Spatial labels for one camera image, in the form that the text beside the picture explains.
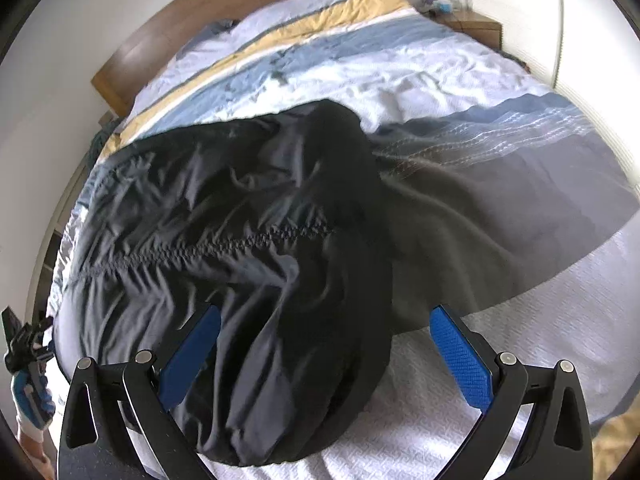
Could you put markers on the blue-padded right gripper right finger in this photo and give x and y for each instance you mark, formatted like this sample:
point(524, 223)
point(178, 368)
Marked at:
point(555, 443)

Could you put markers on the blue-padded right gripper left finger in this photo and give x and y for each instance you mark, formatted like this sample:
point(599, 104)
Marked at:
point(95, 443)

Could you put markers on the black puffer jacket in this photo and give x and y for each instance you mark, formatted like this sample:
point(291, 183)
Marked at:
point(277, 222)

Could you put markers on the blue-gloved left hand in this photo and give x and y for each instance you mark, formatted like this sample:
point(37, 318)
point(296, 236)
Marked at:
point(33, 402)

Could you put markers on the striped bed duvet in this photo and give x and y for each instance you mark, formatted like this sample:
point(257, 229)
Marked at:
point(505, 202)

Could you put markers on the wooden headboard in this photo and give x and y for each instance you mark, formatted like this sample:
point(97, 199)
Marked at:
point(144, 53)

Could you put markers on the grey pillow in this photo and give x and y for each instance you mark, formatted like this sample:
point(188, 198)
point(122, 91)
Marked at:
point(209, 31)

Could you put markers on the white wardrobe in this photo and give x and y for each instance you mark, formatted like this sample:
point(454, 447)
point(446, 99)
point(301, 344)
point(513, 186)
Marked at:
point(574, 45)

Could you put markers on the wooden nightstand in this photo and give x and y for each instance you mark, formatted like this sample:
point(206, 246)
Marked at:
point(478, 26)

